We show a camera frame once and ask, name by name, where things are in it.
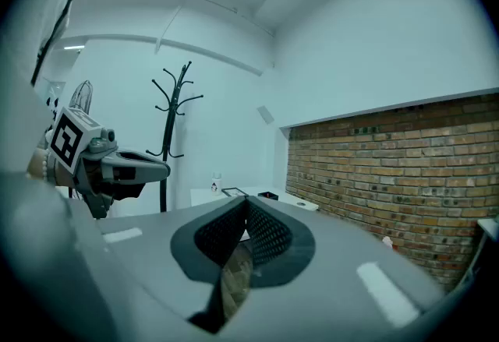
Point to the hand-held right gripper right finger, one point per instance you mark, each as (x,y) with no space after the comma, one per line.
(331,286)

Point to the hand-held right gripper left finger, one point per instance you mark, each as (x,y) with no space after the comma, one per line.
(128,254)

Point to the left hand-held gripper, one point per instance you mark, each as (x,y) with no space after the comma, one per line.
(66,138)

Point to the black pen holder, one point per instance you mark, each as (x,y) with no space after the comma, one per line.
(273,196)

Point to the person's left forearm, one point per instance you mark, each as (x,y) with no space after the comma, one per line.
(36,166)

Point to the black coat rack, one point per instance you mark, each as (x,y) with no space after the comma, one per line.
(167,145)

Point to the white flower bunch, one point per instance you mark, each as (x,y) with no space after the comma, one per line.
(388,242)

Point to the black standing fan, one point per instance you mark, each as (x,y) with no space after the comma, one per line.
(87,99)

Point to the person's torso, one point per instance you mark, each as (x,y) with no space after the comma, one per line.
(19,110)

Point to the ceiling light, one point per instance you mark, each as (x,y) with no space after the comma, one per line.
(74,47)

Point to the black deer picture frame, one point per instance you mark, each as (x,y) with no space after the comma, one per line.
(234,191)

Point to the gray wall plate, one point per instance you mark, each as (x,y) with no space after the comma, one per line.
(266,114)

